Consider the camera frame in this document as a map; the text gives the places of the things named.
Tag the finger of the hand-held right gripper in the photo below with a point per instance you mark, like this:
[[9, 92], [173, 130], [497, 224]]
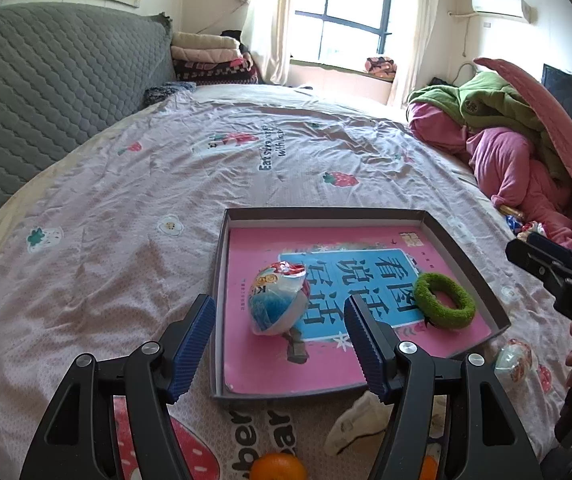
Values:
[[551, 250], [531, 260]]

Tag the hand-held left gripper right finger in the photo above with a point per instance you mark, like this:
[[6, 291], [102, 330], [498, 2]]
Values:
[[366, 350]]

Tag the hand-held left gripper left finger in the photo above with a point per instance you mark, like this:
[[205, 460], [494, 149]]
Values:
[[193, 355]]

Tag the dark cardboard box tray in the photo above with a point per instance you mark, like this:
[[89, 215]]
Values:
[[238, 310]]

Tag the blue clear plastic toy capsule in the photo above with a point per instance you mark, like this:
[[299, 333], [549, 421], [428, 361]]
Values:
[[278, 297]]

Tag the colourful small packet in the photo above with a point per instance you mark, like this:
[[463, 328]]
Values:
[[526, 225]]

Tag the pink picture book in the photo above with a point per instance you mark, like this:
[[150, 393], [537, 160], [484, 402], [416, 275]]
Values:
[[266, 360]]

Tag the clear red toy capsule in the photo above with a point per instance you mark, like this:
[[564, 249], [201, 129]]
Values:
[[513, 360]]

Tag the green fuzzy hair scrunchie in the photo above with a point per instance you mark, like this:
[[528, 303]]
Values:
[[443, 301]]

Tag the pink duvet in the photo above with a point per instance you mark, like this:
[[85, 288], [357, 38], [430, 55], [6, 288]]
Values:
[[516, 165]]

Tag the pink quilted mat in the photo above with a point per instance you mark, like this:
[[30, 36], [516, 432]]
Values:
[[556, 125]]

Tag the orange mandarin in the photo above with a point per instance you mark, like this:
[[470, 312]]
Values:
[[278, 467], [428, 469]]

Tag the green jacket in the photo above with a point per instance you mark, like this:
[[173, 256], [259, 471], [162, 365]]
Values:
[[491, 105]]

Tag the pink floral cushion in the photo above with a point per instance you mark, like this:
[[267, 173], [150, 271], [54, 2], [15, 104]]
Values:
[[380, 66]]

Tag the white air conditioner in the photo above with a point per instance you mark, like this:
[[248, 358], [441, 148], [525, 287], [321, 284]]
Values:
[[501, 7]]

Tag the cream curtain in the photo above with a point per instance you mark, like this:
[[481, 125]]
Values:
[[418, 30], [271, 20]]

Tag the dark fuzzy scarf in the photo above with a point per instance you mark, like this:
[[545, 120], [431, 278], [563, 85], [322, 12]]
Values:
[[165, 92]]

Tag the dark patterned folded blanket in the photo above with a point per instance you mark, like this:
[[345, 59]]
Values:
[[213, 71]]

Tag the pink folded blanket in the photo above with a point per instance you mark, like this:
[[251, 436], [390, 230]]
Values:
[[205, 53]]

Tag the grey quilted headboard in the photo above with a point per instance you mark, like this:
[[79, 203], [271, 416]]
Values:
[[40, 85]]

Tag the dark framed window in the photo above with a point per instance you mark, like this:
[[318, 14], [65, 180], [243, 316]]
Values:
[[346, 10]]

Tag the cream folded blanket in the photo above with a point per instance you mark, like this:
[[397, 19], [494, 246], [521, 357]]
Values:
[[205, 40]]

